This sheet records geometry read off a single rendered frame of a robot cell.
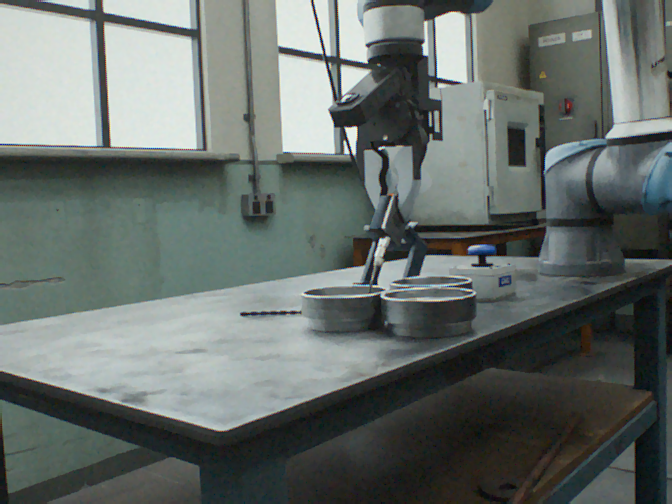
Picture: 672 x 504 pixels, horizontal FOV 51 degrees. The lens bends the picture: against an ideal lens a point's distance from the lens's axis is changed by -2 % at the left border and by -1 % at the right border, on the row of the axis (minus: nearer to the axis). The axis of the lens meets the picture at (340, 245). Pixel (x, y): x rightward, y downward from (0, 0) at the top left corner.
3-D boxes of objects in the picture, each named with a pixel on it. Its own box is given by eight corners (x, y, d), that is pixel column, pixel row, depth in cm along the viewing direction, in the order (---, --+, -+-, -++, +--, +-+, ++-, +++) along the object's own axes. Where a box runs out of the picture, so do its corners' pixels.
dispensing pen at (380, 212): (346, 291, 81) (387, 171, 88) (364, 307, 84) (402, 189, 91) (362, 292, 80) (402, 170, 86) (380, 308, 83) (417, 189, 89)
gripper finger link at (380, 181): (407, 220, 91) (410, 149, 90) (382, 223, 87) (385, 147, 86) (387, 219, 93) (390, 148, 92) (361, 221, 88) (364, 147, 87)
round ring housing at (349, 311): (404, 327, 81) (402, 292, 80) (315, 336, 78) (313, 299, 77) (372, 314, 91) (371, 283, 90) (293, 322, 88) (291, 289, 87)
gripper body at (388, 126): (445, 146, 89) (441, 50, 88) (410, 143, 82) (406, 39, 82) (394, 150, 94) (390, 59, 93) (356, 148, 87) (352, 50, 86)
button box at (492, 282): (494, 301, 97) (493, 266, 97) (449, 298, 101) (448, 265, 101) (520, 293, 103) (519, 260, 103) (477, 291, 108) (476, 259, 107)
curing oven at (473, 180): (502, 232, 299) (497, 78, 295) (386, 232, 338) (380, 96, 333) (559, 224, 347) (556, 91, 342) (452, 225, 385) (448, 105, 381)
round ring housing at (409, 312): (495, 332, 76) (494, 294, 75) (407, 343, 72) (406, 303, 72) (447, 318, 85) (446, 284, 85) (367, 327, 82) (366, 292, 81)
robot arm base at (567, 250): (557, 266, 138) (556, 215, 137) (636, 268, 128) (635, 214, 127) (524, 275, 126) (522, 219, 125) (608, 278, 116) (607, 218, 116)
